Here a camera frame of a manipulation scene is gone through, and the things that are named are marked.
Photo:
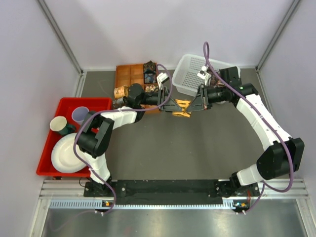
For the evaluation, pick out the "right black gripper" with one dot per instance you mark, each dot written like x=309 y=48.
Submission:
x=201 y=101

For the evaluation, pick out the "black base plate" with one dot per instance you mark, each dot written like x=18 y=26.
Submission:
x=125 y=188

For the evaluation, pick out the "grey slotted cable duct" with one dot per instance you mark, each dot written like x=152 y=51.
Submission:
x=101 y=204

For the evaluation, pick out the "rolled dark patterned tie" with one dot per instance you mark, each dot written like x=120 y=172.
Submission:
x=118 y=103

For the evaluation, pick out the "orange tan tie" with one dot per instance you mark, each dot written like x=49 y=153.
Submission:
x=121 y=91

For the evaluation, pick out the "yellow insect print tie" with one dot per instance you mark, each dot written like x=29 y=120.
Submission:
x=183 y=104

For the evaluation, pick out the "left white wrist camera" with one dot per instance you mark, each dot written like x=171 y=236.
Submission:
x=162 y=78

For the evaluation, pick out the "dark brown paisley tie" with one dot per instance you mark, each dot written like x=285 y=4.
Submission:
x=214 y=82

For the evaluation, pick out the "wooden compartment tray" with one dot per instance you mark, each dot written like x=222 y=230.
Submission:
x=130 y=74

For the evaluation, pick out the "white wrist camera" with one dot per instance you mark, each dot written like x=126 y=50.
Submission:
x=204 y=74
x=162 y=78

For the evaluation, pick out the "dark green cup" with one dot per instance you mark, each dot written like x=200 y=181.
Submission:
x=68 y=129

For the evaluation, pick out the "white plate stack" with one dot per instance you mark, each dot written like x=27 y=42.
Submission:
x=63 y=157

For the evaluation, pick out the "beige paper cup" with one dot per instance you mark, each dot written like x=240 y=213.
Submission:
x=59 y=124

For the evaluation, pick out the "rolled dark tie top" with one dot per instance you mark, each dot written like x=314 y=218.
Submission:
x=149 y=67

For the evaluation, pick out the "white plastic basket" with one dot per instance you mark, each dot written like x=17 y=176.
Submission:
x=185 y=77

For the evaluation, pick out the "rolled blue black tie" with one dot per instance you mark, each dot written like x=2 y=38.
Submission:
x=150 y=77

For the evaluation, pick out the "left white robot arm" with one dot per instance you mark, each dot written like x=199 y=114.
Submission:
x=93 y=138

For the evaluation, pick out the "lilac plastic cup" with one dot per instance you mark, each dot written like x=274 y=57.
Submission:
x=79 y=114

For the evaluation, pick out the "red plastic bin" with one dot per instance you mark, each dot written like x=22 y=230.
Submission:
x=65 y=108

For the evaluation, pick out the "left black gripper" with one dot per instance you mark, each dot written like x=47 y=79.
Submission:
x=170 y=105

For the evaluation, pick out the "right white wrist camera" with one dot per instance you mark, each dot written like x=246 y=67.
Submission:
x=204 y=74

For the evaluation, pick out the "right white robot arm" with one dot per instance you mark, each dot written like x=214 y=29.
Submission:
x=282 y=153

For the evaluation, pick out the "aluminium frame rail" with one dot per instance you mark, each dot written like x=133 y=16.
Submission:
x=73 y=189

